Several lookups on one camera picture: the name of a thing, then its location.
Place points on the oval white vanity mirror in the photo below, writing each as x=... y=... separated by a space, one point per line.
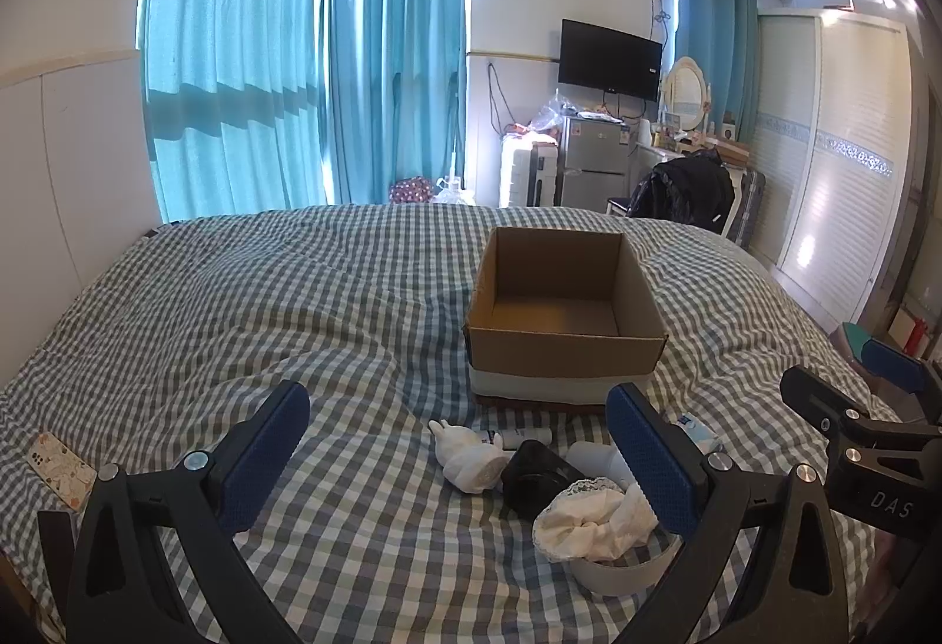
x=686 y=88

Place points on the phone with patterned case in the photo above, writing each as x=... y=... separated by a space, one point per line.
x=62 y=471

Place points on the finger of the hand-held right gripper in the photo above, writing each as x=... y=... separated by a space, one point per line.
x=894 y=361
x=806 y=388

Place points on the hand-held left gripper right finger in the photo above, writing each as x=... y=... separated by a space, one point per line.
x=651 y=460

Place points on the white bottle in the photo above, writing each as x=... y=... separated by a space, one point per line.
x=596 y=460

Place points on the black wall television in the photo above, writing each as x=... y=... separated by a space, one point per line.
x=609 y=59

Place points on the red object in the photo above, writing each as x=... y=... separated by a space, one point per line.
x=918 y=335

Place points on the cardboard box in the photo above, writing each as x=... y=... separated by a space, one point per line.
x=563 y=350

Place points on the white rabbit figurine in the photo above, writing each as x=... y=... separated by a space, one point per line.
x=467 y=460

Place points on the white plastic bag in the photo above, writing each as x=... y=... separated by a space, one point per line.
x=452 y=194

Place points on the narrow blue curtain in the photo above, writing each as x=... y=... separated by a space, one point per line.
x=717 y=18

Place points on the small white tube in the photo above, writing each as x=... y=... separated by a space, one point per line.
x=526 y=434

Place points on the white wardrobe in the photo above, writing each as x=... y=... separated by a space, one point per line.
x=831 y=151

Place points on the black jacket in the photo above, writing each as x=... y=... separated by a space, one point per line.
x=684 y=188

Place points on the teal object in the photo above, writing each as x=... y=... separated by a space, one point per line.
x=855 y=342

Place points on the floral bag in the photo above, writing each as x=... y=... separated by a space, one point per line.
x=411 y=191

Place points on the clear plastic bag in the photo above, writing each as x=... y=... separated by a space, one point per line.
x=552 y=114

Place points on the silver suitcase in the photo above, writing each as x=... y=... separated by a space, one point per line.
x=747 y=202

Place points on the white lace cloth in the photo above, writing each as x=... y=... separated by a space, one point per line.
x=589 y=519

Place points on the white suitcase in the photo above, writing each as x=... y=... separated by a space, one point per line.
x=522 y=173

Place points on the wide blue curtain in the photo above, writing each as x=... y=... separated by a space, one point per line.
x=235 y=40

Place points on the checkered blanket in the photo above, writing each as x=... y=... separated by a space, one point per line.
x=257 y=305

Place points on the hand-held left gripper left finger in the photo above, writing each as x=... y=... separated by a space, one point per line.
x=268 y=453

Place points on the wooden box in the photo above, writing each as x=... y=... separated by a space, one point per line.
x=734 y=152

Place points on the small silver fridge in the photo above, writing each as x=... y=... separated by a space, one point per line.
x=594 y=162

